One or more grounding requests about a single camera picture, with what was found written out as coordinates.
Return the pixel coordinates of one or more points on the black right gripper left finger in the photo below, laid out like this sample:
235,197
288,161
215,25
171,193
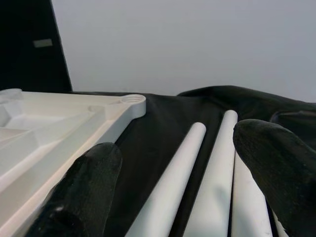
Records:
81,192

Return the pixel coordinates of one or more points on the white tapered table leg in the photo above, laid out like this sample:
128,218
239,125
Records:
212,177
170,182
249,209

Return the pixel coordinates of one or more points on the white plastic children table top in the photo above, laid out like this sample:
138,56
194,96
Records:
49,128

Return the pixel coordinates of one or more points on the black door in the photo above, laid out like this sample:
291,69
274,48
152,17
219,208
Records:
24,69

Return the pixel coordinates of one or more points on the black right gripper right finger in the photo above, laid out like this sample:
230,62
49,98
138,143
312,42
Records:
284,172

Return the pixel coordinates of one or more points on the black plastic cover sheet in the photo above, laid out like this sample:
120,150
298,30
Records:
158,118

